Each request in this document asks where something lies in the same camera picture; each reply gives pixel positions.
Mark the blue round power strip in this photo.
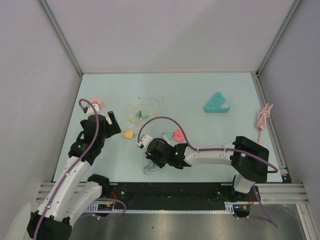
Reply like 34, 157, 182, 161
143, 161, 157, 175

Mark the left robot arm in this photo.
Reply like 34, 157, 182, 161
27, 111, 121, 240

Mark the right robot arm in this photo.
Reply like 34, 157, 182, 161
138, 135, 269, 201

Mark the yellow charger plug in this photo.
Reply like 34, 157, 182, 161
122, 130, 136, 140

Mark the light teal charger plug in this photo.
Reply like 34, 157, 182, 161
161, 132, 174, 144

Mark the green charger plug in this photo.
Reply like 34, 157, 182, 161
136, 110, 149, 120

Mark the pink square adapter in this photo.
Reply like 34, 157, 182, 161
173, 129, 186, 144

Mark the pink cube socket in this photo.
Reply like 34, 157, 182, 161
90, 98, 105, 111

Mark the teal triangular power strip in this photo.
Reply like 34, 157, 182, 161
203, 92, 230, 113

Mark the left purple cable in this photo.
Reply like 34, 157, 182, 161
32, 98, 127, 238

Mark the purple cable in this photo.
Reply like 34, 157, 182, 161
32, 98, 127, 238
137, 116, 280, 228

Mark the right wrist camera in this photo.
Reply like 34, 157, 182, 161
137, 135, 153, 149

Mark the white usb cable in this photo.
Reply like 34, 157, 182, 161
136, 93, 165, 141

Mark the grey cable duct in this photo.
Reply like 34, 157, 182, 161
83, 203, 240, 215

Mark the pink coiled cable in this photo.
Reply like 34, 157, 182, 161
256, 102, 274, 131

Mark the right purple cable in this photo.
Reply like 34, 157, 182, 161
137, 116, 280, 228

